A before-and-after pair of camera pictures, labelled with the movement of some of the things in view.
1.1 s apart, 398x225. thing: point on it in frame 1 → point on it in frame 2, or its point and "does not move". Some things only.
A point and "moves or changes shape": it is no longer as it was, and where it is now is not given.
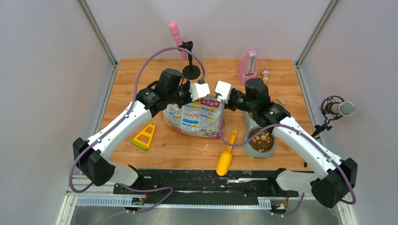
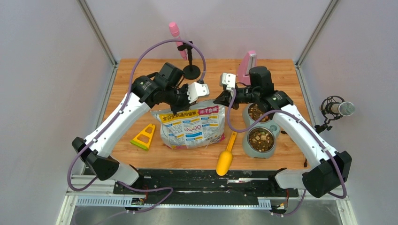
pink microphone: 174,31 does not move
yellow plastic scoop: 225,159 does not move
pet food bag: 200,118 moves or changes shape
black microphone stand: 190,71 does not move
